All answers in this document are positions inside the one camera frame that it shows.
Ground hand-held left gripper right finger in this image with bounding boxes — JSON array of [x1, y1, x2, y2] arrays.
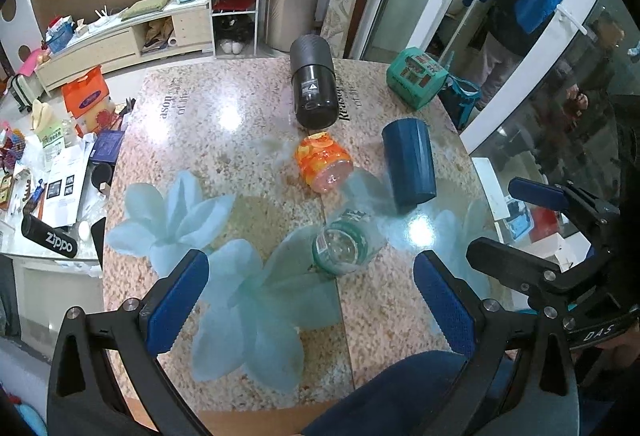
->
[[413, 250, 581, 436]]

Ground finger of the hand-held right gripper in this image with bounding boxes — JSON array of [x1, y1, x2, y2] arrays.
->
[[466, 237, 601, 322], [507, 176, 623, 237]]

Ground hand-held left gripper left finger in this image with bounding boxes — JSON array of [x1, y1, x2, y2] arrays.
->
[[47, 248, 211, 436]]

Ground clear glass cup teal label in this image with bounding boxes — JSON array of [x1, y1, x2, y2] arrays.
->
[[312, 208, 388, 277]]

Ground dark blue ribbed cup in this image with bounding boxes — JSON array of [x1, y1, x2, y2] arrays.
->
[[381, 117, 437, 215]]

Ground black cylindrical cup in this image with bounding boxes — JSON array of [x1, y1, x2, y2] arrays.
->
[[289, 34, 343, 130]]

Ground person's dark blue pants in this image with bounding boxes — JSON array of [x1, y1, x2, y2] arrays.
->
[[300, 350, 581, 436]]

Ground black long box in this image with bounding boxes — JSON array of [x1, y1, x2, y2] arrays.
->
[[21, 214, 80, 259]]

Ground black mug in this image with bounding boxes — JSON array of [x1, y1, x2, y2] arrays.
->
[[89, 162, 115, 193]]

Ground white paper sheets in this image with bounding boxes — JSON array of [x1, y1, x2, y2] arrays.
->
[[37, 146, 93, 227]]

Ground dark blue small box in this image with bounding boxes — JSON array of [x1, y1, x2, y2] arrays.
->
[[89, 130, 126, 165]]

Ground teal printed box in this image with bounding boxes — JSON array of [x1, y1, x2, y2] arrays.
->
[[386, 47, 450, 112]]

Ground orange plastic jar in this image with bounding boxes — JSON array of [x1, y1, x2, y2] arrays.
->
[[295, 132, 355, 194]]

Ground tissue box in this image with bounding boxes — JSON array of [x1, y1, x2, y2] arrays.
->
[[31, 100, 68, 164]]

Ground orange shopping bag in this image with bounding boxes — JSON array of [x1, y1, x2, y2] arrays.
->
[[61, 65, 117, 137]]

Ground pale green suitcase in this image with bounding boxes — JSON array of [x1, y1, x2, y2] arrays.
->
[[4, 73, 43, 113]]

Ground white low cabinet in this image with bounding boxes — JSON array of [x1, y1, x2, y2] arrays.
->
[[34, 0, 216, 94]]

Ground blue plastic basket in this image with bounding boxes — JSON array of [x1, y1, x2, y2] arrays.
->
[[45, 21, 77, 54]]

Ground green cushion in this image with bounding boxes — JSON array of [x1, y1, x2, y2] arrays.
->
[[121, 0, 172, 21]]

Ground white metal shelf rack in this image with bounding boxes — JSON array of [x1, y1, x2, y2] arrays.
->
[[206, 0, 264, 58]]

